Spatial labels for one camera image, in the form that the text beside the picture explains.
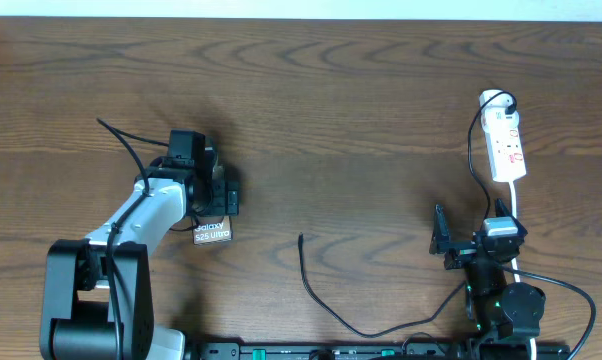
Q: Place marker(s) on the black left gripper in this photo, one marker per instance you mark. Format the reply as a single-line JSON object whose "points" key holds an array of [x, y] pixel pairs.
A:
{"points": [[220, 199]]}

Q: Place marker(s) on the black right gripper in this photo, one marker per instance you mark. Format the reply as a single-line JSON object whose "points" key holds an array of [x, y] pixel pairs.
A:
{"points": [[441, 243]]}

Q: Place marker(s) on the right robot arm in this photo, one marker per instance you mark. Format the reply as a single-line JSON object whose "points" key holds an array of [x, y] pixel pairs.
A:
{"points": [[507, 314]]}

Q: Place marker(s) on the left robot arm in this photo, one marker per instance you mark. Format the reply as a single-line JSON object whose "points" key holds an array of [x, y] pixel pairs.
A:
{"points": [[98, 300]]}

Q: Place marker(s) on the white power strip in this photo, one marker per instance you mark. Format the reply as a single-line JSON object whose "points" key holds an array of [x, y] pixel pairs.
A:
{"points": [[500, 123]]}

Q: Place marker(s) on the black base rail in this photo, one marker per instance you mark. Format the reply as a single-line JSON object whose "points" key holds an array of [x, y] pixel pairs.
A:
{"points": [[413, 349]]}

